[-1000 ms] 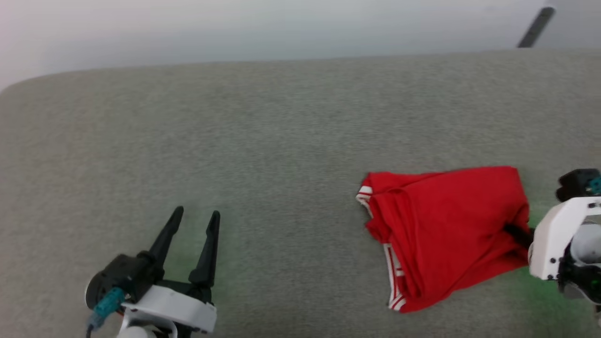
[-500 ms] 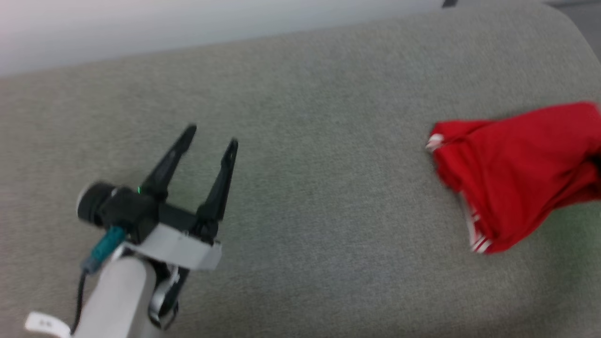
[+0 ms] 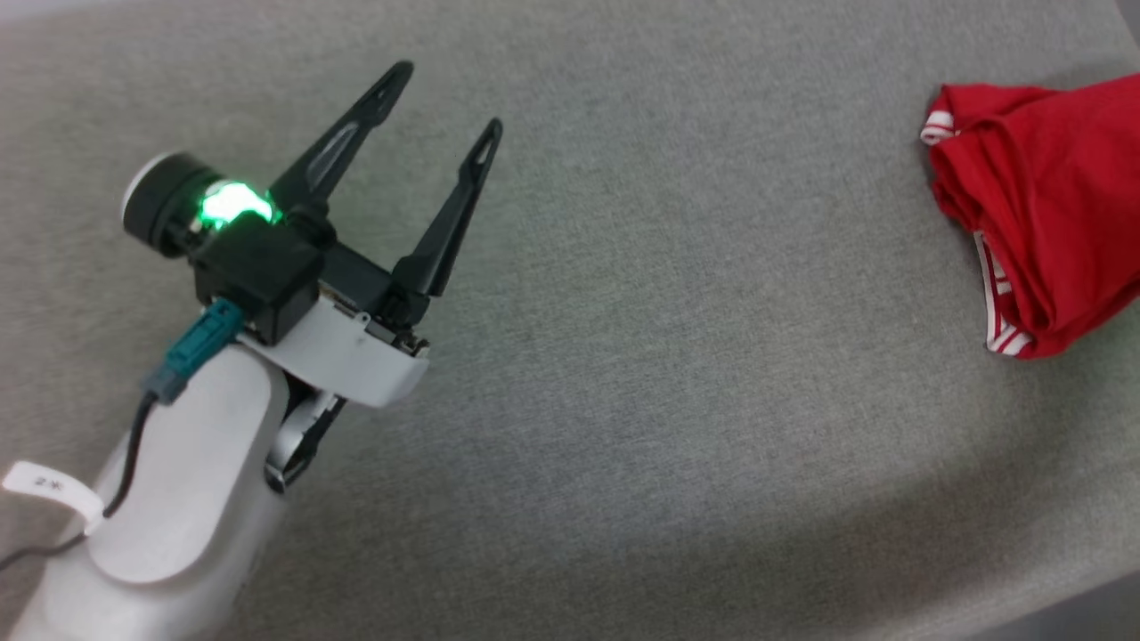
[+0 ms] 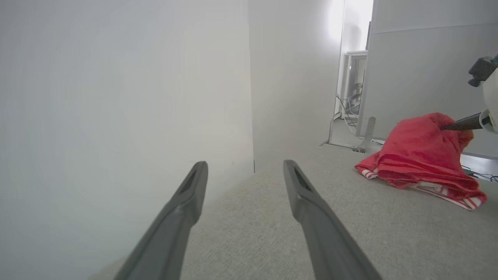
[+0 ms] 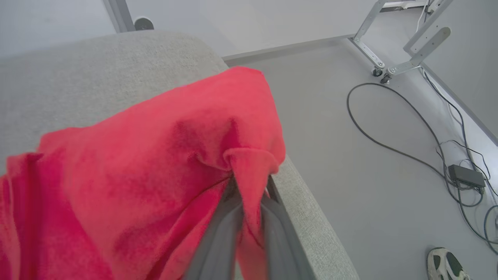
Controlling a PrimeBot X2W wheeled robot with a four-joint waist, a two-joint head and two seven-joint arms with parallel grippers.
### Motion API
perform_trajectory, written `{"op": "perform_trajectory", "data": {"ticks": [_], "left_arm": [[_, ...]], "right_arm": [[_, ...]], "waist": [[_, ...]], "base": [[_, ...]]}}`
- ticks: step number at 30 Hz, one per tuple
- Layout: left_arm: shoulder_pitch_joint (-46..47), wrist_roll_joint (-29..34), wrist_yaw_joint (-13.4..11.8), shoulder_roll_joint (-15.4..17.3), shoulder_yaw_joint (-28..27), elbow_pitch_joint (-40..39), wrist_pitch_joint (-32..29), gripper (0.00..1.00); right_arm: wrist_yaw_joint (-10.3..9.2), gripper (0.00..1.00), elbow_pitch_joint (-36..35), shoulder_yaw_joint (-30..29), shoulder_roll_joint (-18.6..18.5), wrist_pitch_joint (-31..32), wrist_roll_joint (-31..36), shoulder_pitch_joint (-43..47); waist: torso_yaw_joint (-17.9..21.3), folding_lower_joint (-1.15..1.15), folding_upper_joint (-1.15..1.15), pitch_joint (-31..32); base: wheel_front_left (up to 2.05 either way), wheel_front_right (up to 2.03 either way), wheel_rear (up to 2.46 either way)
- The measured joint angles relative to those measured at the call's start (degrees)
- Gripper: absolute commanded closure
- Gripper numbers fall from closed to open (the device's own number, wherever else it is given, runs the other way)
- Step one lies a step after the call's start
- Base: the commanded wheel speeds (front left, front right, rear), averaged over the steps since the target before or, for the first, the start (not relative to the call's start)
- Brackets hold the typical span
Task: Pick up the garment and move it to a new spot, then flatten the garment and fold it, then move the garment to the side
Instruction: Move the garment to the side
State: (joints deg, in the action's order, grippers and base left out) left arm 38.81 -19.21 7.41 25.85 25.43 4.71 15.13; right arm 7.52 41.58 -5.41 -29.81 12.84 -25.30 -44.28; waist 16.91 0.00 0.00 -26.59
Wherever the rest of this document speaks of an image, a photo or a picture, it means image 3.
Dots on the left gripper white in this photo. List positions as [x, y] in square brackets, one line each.
[356, 356]

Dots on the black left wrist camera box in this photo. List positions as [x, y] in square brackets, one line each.
[258, 276]

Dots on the red white sports shirt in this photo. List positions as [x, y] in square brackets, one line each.
[1060, 196]

